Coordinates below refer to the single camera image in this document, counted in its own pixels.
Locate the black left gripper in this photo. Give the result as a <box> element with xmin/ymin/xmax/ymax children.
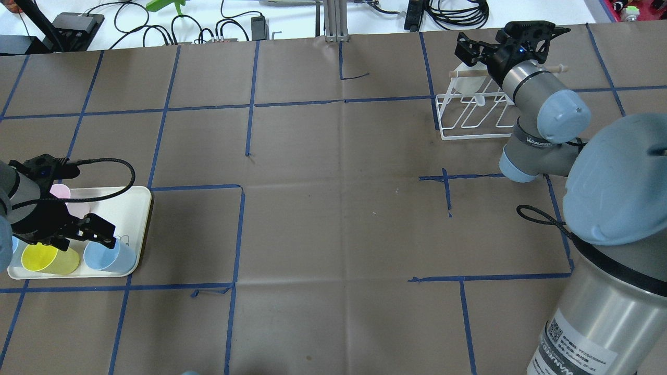
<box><xmin>9</xmin><ymin>180</ymin><xmax>117</xmax><ymax>249</ymax></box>

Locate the green plastic clamp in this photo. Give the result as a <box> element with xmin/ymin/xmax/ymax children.
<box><xmin>145</xmin><ymin>0</ymin><xmax>186</xmax><ymax>15</ymax></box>

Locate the pink plastic cup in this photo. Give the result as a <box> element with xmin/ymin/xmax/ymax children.
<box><xmin>50</xmin><ymin>183</ymin><xmax>90</xmax><ymax>219</ymax></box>

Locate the black power strip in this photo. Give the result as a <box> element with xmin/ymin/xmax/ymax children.
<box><xmin>403</xmin><ymin>0</ymin><xmax>424</xmax><ymax>32</ymax></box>

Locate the light blue plastic cup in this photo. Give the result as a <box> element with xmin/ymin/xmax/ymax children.
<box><xmin>83</xmin><ymin>240</ymin><xmax>138</xmax><ymax>274</ymax></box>

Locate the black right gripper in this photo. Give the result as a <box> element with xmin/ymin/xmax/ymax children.
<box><xmin>454</xmin><ymin>21</ymin><xmax>571</xmax><ymax>89</ymax></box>

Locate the cream rabbit print tray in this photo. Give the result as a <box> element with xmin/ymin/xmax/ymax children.
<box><xmin>7</xmin><ymin>186</ymin><xmax>152</xmax><ymax>280</ymax></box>

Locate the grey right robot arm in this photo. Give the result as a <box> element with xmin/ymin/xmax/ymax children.
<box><xmin>455</xmin><ymin>21</ymin><xmax>666</xmax><ymax>374</ymax></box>

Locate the white wire cup rack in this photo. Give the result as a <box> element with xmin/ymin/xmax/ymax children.
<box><xmin>435</xmin><ymin>62</ymin><xmax>569</xmax><ymax>141</ymax></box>

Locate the black braided left cable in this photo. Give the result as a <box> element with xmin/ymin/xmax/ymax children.
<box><xmin>10</xmin><ymin>158</ymin><xmax>137</xmax><ymax>211</ymax></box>

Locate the yellow plastic cup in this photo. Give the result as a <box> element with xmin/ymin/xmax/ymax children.
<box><xmin>21</xmin><ymin>244</ymin><xmax>80</xmax><ymax>276</ymax></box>

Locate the aluminium frame post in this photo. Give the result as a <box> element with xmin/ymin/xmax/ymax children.
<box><xmin>323</xmin><ymin>0</ymin><xmax>350</xmax><ymax>42</ymax></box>

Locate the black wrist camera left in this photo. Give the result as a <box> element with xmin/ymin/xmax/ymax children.
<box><xmin>8</xmin><ymin>154</ymin><xmax>81</xmax><ymax>182</ymax></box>

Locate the black braided cable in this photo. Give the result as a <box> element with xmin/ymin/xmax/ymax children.
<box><xmin>10</xmin><ymin>158</ymin><xmax>137</xmax><ymax>211</ymax></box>
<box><xmin>516</xmin><ymin>204</ymin><xmax>576</xmax><ymax>243</ymax></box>

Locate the black braided right cable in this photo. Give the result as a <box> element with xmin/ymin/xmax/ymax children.
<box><xmin>516</xmin><ymin>204</ymin><xmax>576</xmax><ymax>243</ymax></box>

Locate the white plastic cup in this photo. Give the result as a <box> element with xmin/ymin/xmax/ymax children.
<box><xmin>453</xmin><ymin>74</ymin><xmax>487</xmax><ymax>107</ymax></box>

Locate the black power adapter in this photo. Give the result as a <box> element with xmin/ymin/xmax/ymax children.
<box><xmin>251</xmin><ymin>15</ymin><xmax>269</xmax><ymax>41</ymax></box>

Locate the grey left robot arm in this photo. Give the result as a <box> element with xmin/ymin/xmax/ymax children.
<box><xmin>1</xmin><ymin>154</ymin><xmax>135</xmax><ymax>271</ymax></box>

